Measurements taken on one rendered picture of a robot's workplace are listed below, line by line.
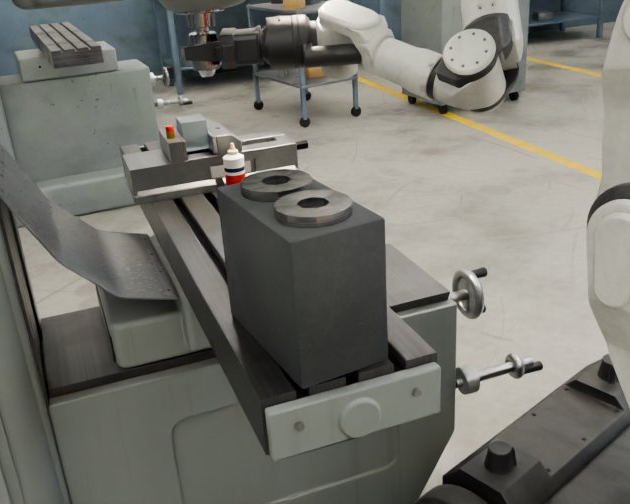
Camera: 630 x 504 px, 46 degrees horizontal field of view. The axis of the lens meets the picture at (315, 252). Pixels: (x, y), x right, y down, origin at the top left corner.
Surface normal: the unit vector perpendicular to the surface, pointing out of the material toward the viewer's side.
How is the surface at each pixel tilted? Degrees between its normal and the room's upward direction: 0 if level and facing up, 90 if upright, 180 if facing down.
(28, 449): 88
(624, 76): 115
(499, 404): 0
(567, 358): 0
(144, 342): 90
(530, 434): 0
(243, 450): 90
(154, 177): 90
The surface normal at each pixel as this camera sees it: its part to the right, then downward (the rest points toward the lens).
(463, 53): -0.37, -0.32
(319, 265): 0.47, 0.34
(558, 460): -0.06, -0.91
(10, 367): 0.73, 0.22
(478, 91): 0.15, 0.91
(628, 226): -0.74, 0.32
